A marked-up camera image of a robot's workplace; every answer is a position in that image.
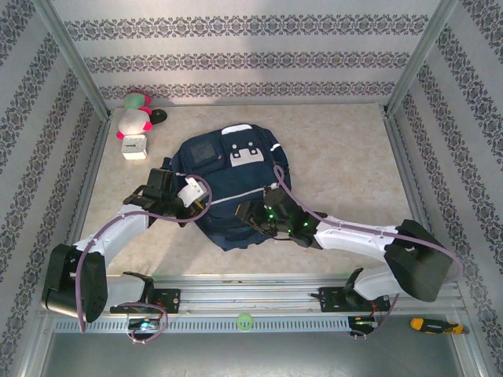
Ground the navy blue student backpack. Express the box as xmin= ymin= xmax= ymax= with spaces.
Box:
xmin=160 ymin=123 xmax=292 ymax=252

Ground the white square alarm clock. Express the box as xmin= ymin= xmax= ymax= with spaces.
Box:
xmin=120 ymin=133 xmax=149 ymax=161

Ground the white pink green plush toy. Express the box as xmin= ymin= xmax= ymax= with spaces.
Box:
xmin=116 ymin=91 xmax=153 ymax=141

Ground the small circuit board green light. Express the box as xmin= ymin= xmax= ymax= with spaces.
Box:
xmin=128 ymin=318 xmax=161 ymax=331
xmin=349 ymin=316 xmax=379 ymax=329

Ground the yellow black screwdriver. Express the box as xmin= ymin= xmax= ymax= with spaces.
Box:
xmin=410 ymin=317 xmax=471 ymax=335

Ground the aluminium side rail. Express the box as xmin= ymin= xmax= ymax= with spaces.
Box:
xmin=383 ymin=113 xmax=447 ymax=284
xmin=53 ymin=115 xmax=113 ymax=286

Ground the aluminium mounting rail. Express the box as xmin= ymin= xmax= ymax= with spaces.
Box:
xmin=37 ymin=273 xmax=467 ymax=317

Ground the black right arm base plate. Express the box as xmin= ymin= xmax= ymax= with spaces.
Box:
xmin=318 ymin=286 xmax=391 ymax=313

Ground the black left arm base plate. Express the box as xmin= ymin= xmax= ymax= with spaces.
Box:
xmin=109 ymin=288 xmax=182 ymax=314

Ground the slotted grey cable duct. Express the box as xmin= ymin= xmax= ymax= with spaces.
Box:
xmin=53 ymin=316 xmax=351 ymax=335

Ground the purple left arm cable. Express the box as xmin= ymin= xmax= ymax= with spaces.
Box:
xmin=76 ymin=174 xmax=213 ymax=346

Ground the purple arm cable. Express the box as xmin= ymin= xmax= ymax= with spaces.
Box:
xmin=273 ymin=164 xmax=464 ymax=342
xmin=76 ymin=174 xmax=213 ymax=346

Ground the aluminium frame post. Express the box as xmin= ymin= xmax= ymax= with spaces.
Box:
xmin=30 ymin=0 xmax=115 ymax=121
xmin=383 ymin=0 xmax=472 ymax=119

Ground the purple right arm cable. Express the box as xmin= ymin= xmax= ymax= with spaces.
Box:
xmin=273 ymin=164 xmax=464 ymax=342

